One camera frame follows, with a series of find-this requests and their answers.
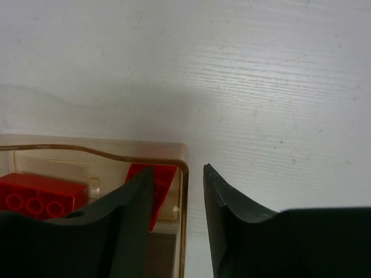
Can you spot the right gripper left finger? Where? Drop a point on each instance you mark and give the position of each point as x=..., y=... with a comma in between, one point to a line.
x=107, y=238

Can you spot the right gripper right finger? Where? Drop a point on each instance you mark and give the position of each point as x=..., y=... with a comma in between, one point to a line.
x=250, y=240

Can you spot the red lego brick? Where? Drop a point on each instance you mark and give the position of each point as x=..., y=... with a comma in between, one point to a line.
x=41, y=197
x=163, y=177

